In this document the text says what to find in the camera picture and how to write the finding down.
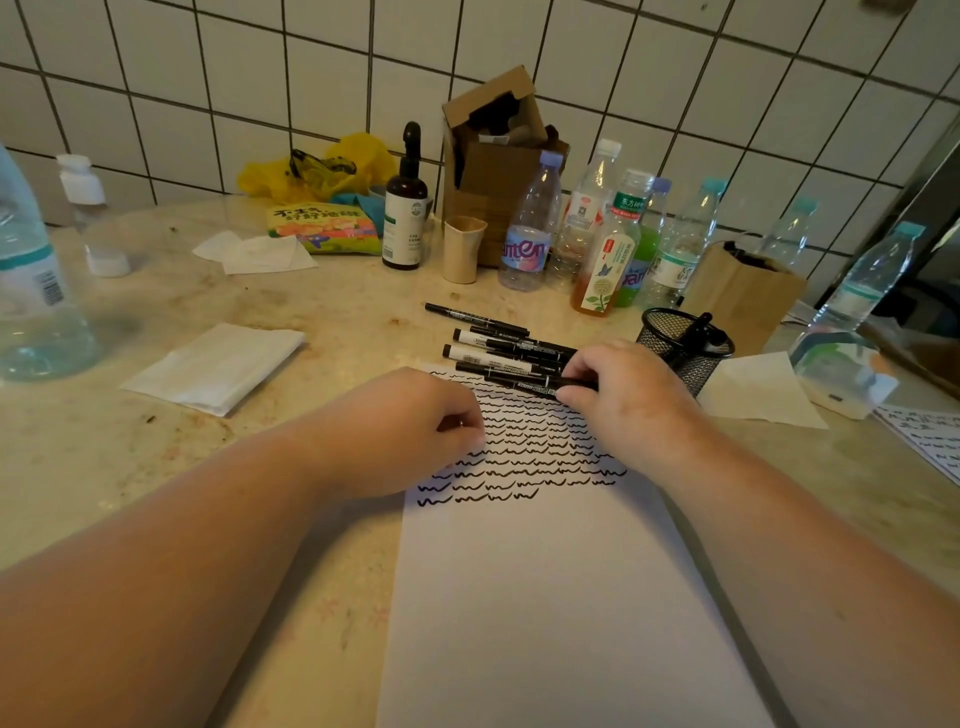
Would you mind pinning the person's left hand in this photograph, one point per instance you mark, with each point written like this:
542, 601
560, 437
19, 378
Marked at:
397, 427

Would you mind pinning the person's right hand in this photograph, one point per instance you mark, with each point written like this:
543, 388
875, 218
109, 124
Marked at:
637, 412

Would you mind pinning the person's right fingers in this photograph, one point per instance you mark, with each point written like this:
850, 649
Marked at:
596, 366

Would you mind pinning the person's left fingers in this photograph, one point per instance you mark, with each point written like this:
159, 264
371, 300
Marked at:
461, 409

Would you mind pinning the black marker pen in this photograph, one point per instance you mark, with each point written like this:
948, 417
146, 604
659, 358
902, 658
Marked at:
525, 383

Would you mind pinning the person's right forearm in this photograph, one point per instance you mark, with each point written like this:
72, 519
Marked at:
840, 600

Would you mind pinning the person's left forearm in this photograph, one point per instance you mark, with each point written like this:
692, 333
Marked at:
150, 585

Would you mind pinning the row of black markers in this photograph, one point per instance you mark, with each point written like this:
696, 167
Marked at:
495, 358

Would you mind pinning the black mesh pen holder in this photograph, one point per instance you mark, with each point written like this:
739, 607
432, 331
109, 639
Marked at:
679, 352

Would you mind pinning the tea bottle with green label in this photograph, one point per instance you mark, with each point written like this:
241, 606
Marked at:
607, 262

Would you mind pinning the black pen with clip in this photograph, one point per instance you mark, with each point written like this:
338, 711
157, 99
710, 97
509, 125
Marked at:
696, 330

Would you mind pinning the green drink bottle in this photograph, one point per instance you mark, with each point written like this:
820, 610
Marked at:
643, 255

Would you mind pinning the clear bottle with teal cap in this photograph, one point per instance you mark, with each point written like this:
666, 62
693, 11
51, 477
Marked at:
862, 285
787, 232
682, 255

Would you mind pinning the purple-capped bottle with pink label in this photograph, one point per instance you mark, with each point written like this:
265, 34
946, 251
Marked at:
529, 240

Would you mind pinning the white-capped bottle with red label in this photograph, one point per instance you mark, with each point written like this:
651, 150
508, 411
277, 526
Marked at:
585, 210

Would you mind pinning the bamboo cup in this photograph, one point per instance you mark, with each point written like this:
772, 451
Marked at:
463, 251

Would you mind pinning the flat white tissue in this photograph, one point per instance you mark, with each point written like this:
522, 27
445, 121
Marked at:
757, 394

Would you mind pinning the dark brown pump bottle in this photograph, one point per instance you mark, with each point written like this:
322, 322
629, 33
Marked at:
405, 217

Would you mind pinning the white paper with black scribbles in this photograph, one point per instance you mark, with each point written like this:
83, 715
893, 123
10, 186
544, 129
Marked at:
540, 600

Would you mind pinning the brown cardboard box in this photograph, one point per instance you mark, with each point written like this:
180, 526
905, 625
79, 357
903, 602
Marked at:
495, 172

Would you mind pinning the colourful snack packet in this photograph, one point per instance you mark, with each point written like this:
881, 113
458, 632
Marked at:
322, 229

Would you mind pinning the clear plastic container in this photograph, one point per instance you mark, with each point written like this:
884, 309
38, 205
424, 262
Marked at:
840, 375

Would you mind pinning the folded white napkin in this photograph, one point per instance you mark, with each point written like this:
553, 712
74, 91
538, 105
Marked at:
214, 367

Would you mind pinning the crumpled white tissue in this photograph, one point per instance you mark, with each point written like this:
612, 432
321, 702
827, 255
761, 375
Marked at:
259, 255

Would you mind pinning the yellow plastic bag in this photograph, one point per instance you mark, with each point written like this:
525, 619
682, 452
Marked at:
360, 161

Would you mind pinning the scribbled paper sheet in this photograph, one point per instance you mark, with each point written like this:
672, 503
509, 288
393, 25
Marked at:
926, 439

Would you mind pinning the small clear white-capped bottle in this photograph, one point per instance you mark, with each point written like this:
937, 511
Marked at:
90, 217

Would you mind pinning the large clear water bottle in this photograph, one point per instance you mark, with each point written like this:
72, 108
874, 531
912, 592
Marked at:
34, 300

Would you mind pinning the dark metal frame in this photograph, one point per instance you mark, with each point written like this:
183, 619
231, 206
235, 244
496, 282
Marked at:
926, 202

